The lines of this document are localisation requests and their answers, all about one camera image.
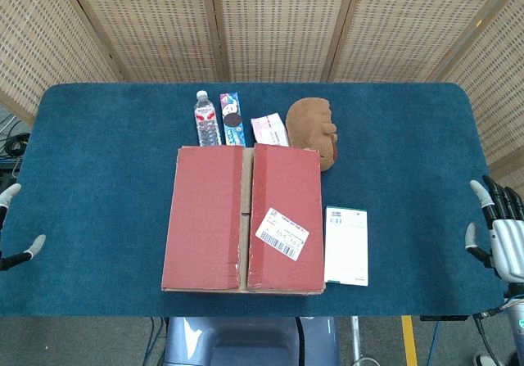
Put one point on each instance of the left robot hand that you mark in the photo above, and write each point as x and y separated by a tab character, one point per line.
34	245

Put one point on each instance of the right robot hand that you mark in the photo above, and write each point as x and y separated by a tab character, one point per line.
505	243

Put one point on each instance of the cardboard box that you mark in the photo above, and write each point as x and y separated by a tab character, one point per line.
204	218

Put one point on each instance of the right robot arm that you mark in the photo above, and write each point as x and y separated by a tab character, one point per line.
518	321

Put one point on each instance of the blue table mat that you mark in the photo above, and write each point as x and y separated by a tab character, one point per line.
102	157

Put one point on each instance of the white table leg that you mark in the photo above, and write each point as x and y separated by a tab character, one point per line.
355	337

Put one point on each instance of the clear plastic water bottle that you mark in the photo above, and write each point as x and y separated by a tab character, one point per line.
206	120

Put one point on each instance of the brown plush toy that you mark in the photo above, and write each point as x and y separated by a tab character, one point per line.
311	120

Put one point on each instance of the blue cookie box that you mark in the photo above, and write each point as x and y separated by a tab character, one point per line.
232	122

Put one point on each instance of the pink snack packet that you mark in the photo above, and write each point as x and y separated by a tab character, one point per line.
268	130

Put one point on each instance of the woven bamboo folding screen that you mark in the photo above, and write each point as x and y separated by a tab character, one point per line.
278	26

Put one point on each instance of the black bracket under table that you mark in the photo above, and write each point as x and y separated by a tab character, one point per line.
444	318

